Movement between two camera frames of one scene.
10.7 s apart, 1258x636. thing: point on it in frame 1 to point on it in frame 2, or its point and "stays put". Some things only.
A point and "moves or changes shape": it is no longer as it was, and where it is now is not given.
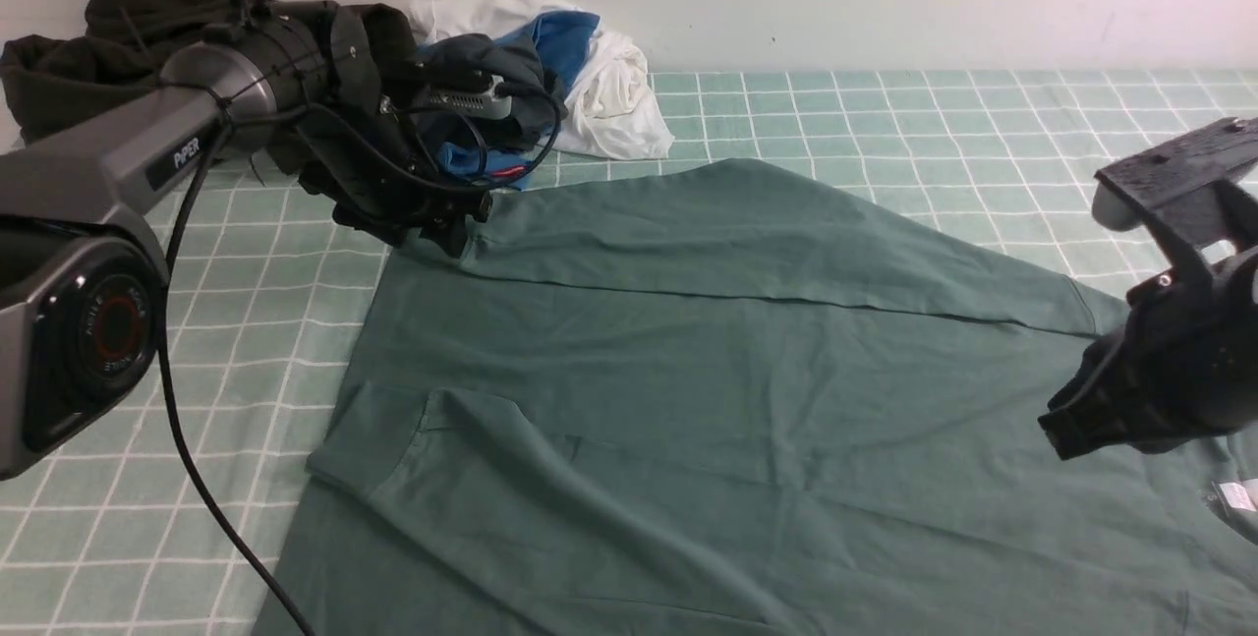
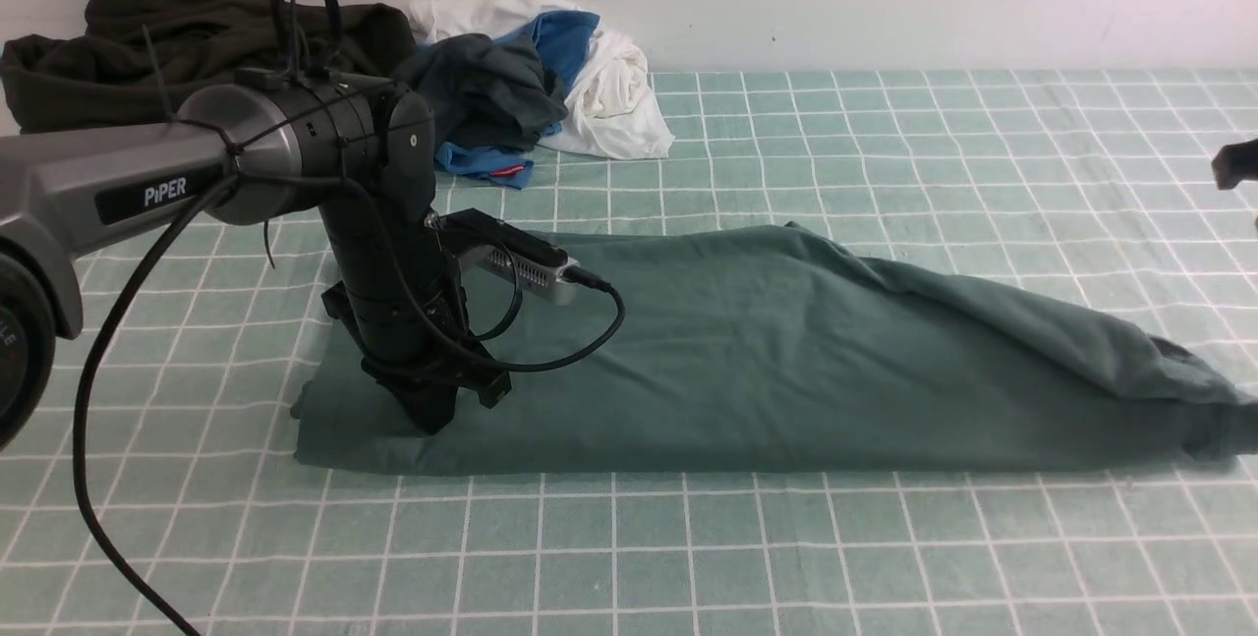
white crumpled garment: (609, 103) stays put
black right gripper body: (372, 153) to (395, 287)
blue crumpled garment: (564, 38) stays put
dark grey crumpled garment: (537, 109) stays put
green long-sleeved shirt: (722, 400) moves or changes shape
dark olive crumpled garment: (147, 14) stays put
